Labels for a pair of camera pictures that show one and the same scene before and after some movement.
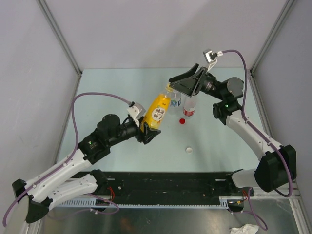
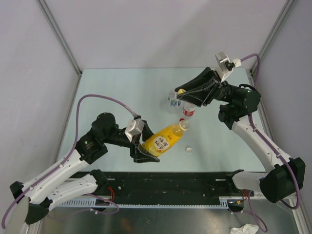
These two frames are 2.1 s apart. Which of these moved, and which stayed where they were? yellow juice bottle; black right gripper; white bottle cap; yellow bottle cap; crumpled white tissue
Moved: black right gripper; yellow bottle cap; yellow juice bottle
Stayed: white bottle cap; crumpled white tissue
